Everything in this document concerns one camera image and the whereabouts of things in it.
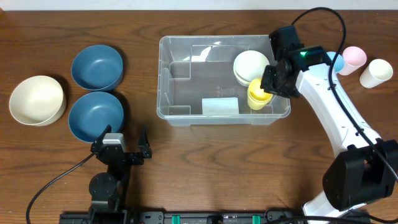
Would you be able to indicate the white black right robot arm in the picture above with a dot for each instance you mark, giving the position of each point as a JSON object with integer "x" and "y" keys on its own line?
{"x": 365, "y": 166}

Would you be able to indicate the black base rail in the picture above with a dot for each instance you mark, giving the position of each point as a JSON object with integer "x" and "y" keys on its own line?
{"x": 192, "y": 218}

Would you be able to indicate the yellow plastic cup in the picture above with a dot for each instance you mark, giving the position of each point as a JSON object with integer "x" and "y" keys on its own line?
{"x": 257, "y": 97}

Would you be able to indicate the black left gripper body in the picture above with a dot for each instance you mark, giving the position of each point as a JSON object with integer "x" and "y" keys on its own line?
{"x": 128, "y": 157}

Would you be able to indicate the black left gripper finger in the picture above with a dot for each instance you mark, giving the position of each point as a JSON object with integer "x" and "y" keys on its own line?
{"x": 143, "y": 144}
{"x": 97, "y": 145}

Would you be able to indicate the light blue plastic cup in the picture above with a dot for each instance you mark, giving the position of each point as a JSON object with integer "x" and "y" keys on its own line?
{"x": 339, "y": 64}

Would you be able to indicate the pink plastic cup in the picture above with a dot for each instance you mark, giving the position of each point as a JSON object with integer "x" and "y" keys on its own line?
{"x": 353, "y": 57}

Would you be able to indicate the blue bowl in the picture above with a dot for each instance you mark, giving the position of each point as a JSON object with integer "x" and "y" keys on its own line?
{"x": 91, "y": 114}
{"x": 98, "y": 68}

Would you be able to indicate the blue bowl near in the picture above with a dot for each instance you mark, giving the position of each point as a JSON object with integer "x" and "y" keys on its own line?
{"x": 91, "y": 114}

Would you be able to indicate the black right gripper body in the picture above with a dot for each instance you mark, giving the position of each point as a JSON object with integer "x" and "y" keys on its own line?
{"x": 277, "y": 83}

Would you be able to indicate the cream plastic cup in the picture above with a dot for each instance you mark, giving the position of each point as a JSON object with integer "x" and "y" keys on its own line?
{"x": 377, "y": 72}

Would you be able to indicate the blue bowl far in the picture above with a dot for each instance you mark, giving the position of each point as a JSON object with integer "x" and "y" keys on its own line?
{"x": 98, "y": 68}

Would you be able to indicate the white small bowl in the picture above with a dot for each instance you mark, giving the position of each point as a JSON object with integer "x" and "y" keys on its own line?
{"x": 250, "y": 65}

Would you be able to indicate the cream large bowl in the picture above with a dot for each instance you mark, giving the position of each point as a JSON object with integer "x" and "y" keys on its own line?
{"x": 38, "y": 101}

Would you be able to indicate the clear plastic storage bin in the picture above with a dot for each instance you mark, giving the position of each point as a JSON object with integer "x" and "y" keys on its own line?
{"x": 196, "y": 83}

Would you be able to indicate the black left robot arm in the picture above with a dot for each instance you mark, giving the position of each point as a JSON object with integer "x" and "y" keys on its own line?
{"x": 109, "y": 189}

